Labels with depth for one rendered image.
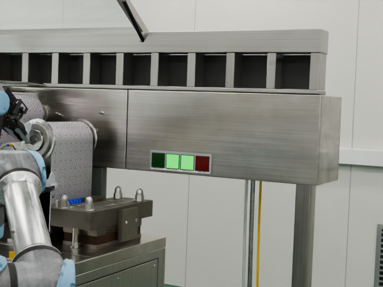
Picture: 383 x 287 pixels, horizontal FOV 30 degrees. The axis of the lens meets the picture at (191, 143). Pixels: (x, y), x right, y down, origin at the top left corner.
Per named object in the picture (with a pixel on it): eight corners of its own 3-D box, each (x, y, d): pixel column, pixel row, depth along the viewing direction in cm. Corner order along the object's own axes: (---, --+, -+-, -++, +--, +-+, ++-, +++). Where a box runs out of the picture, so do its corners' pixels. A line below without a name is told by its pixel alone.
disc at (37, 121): (20, 161, 250) (20, 118, 249) (21, 160, 250) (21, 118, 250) (54, 162, 243) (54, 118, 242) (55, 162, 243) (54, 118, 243)
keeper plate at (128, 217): (117, 241, 247) (118, 209, 246) (132, 237, 256) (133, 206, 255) (123, 242, 246) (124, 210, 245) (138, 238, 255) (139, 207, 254)
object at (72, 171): (49, 206, 245) (51, 153, 244) (89, 200, 266) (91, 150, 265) (51, 206, 245) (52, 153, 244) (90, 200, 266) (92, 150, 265)
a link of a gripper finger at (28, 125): (40, 131, 245) (26, 114, 238) (33, 144, 242) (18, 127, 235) (33, 131, 246) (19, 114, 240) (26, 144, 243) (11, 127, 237)
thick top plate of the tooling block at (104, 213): (50, 225, 239) (51, 207, 239) (116, 212, 275) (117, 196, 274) (89, 230, 232) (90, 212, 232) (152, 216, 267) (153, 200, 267)
